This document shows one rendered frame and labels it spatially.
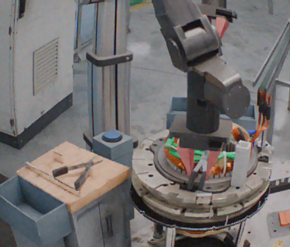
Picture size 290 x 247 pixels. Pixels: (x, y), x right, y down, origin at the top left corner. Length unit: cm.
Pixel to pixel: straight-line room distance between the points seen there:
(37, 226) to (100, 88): 61
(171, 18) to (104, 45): 67
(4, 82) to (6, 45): 28
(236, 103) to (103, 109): 76
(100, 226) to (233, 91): 52
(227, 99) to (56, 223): 45
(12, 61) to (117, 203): 217
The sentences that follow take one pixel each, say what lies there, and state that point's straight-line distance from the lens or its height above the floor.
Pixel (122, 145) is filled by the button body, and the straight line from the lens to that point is 134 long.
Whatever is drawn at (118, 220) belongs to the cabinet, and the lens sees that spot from 123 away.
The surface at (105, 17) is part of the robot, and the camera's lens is 143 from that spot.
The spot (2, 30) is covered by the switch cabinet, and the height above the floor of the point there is 89.
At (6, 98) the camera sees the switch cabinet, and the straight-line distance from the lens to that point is 338.
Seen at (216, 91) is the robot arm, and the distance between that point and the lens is 80.
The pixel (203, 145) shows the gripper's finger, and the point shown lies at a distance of 88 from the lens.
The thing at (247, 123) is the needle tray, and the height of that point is 105.
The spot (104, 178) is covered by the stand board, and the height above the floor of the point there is 106.
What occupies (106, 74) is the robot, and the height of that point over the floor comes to 113.
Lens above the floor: 166
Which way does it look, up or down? 26 degrees down
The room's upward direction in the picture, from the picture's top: straight up
